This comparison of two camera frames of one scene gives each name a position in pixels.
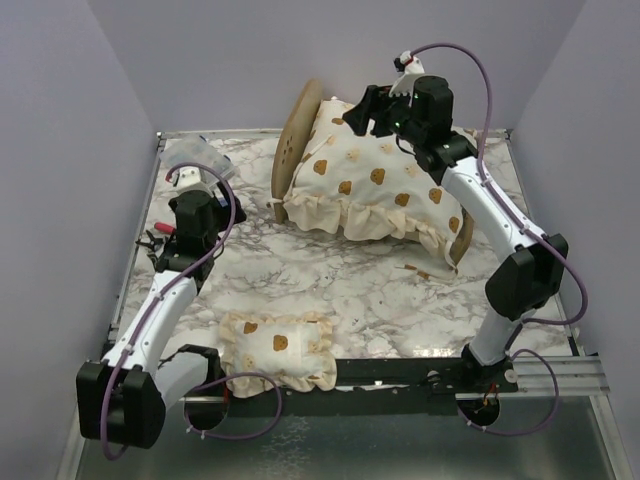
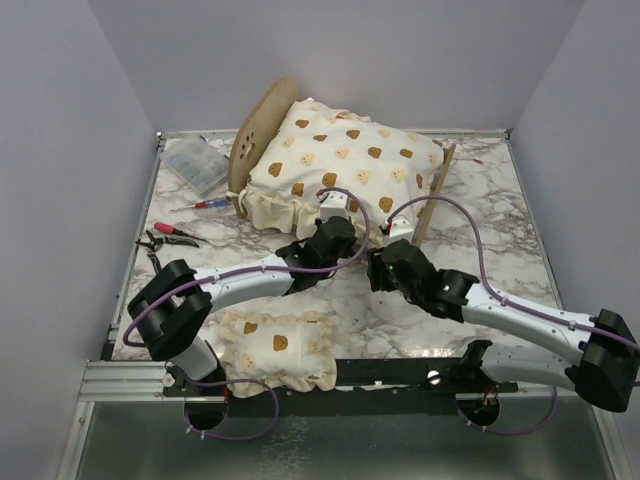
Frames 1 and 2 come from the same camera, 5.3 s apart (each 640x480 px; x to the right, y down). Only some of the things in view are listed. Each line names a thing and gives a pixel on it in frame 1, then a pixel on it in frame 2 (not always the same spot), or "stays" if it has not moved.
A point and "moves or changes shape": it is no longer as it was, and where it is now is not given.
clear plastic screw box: x=197 y=151 stays
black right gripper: x=373 y=106 to x=377 y=270
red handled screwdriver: x=160 y=226 stays
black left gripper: x=225 y=213 to x=319 y=223
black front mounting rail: x=374 y=387 stays
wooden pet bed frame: x=300 y=116 to x=260 y=121
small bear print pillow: x=292 y=349 stays
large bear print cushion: x=349 y=186 moves or changes shape
